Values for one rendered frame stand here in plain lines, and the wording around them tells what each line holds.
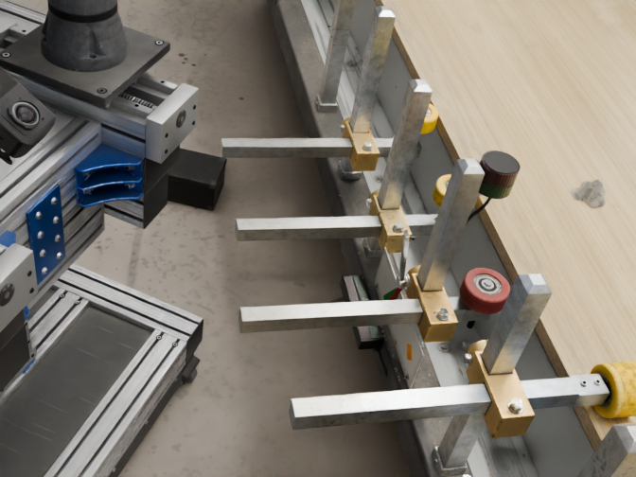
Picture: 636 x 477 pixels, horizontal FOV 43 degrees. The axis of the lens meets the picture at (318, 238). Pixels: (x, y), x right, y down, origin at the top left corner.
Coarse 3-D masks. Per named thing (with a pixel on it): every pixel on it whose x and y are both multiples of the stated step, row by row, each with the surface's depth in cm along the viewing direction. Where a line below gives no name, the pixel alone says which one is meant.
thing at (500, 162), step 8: (488, 152) 125; (496, 152) 125; (488, 160) 124; (496, 160) 124; (504, 160) 124; (512, 160) 125; (496, 168) 122; (504, 168) 123; (512, 168) 123; (488, 184) 124; (488, 200) 129; (472, 208) 127; (480, 208) 130; (472, 216) 131
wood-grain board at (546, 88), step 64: (384, 0) 208; (448, 0) 214; (512, 0) 219; (576, 0) 226; (448, 64) 190; (512, 64) 194; (576, 64) 199; (448, 128) 171; (512, 128) 174; (576, 128) 178; (512, 192) 158; (512, 256) 144; (576, 256) 147; (576, 320) 135
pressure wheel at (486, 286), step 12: (468, 276) 138; (480, 276) 139; (492, 276) 139; (468, 288) 136; (480, 288) 137; (492, 288) 138; (504, 288) 137; (468, 300) 137; (480, 300) 135; (492, 300) 135; (504, 300) 136; (480, 312) 137; (492, 312) 137; (468, 324) 144
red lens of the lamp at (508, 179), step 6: (492, 150) 126; (498, 150) 126; (480, 162) 124; (486, 168) 123; (486, 174) 123; (492, 174) 122; (498, 174) 122; (504, 174) 122; (510, 174) 122; (516, 174) 123; (486, 180) 123; (492, 180) 123; (498, 180) 123; (504, 180) 123; (510, 180) 123
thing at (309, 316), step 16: (304, 304) 134; (320, 304) 135; (336, 304) 135; (352, 304) 136; (368, 304) 136; (384, 304) 137; (400, 304) 138; (416, 304) 138; (464, 304) 140; (240, 320) 131; (256, 320) 130; (272, 320) 131; (288, 320) 132; (304, 320) 133; (320, 320) 133; (336, 320) 134; (352, 320) 135; (368, 320) 136; (384, 320) 137; (400, 320) 138; (416, 320) 138; (464, 320) 141; (480, 320) 142
